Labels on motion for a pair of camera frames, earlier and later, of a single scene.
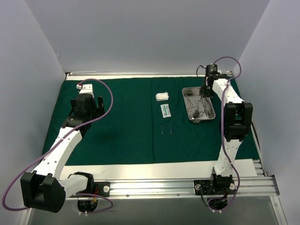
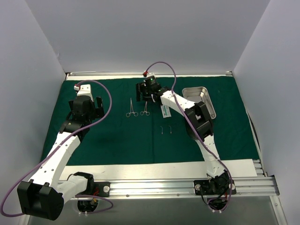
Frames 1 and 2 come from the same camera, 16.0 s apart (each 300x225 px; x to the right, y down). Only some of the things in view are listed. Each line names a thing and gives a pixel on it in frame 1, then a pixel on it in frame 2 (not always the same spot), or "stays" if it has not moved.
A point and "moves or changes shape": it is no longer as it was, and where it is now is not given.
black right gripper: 206,91 -> 139,89
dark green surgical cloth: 145,121 stays
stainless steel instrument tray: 198,107 stays
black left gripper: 97,108 stays
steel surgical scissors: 202,113 moves or changes shape
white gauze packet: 166,110 stays
